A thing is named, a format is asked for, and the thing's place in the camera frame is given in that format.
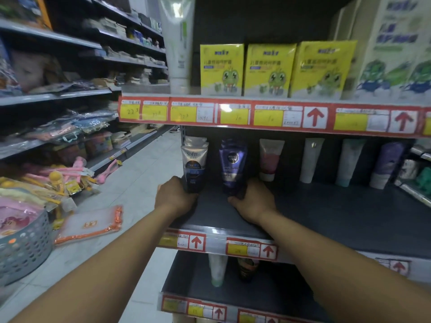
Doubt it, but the dark brown cosmetic tube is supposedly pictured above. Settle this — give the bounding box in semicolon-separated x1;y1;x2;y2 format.
237;258;260;283

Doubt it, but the purple cosmetic tube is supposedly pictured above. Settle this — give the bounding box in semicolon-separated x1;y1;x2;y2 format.
219;139;248;199

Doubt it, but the white tube with green cap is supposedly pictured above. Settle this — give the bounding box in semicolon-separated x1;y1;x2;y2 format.
208;254;229;288

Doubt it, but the white and teal cosmetic tube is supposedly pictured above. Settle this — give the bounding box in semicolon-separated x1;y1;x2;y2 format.
335;138;367;188

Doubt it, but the yellow frog print box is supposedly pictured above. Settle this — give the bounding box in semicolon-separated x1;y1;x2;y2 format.
243;43;297;98
289;40;358;100
200;44;245;96

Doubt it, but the person's left forearm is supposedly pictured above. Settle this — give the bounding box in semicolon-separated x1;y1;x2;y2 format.
9;204;184;323

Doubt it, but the red price label strip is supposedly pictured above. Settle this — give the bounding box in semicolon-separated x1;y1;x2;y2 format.
118;95;431;138
158;228;412;278
158;293;303;323

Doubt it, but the green packaged item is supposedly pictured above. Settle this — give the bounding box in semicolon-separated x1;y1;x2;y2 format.
415;166;431;196

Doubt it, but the silver and blue cosmetic tube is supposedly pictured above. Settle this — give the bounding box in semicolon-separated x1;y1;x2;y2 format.
180;136;209;194

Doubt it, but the large white green-striped tube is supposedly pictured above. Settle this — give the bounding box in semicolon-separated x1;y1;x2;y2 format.
158;0;196;95

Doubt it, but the grey aisle shelving unit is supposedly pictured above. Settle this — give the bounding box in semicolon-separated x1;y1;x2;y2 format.
0;0;174;175

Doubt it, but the small white jar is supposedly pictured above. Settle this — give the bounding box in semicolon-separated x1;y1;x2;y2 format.
399;159;420;181

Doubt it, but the pile of pink plastic toys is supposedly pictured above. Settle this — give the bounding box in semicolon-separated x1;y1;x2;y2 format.
20;156;123;199

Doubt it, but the large white cartoon print box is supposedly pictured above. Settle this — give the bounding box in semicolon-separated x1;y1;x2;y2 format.
328;0;431;102

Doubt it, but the pink and white cosmetic tube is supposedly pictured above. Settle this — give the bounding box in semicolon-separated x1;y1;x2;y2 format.
259;139;285;182

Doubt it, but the person's right hand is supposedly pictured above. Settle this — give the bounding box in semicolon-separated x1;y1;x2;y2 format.
227;178;279;226

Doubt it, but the pile of clear packaged goods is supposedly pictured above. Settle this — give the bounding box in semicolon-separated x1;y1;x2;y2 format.
0;109;118;155

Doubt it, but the person's right forearm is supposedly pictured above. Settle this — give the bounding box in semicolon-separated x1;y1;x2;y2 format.
253;211;431;323

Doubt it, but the clear pouch with orange trim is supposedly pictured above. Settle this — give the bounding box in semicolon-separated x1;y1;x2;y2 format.
55;205;123;246

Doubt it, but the dark store shelf unit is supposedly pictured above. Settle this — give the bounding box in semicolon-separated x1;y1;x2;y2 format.
118;0;431;323

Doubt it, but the grey perforated plastic basket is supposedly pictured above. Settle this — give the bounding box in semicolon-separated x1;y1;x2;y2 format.
0;209;54;287

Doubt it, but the lavender and white cosmetic tube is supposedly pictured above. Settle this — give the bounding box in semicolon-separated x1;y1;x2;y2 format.
369;141;405;190

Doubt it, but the person's left hand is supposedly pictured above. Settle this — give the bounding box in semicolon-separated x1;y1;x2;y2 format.
154;176;199;220

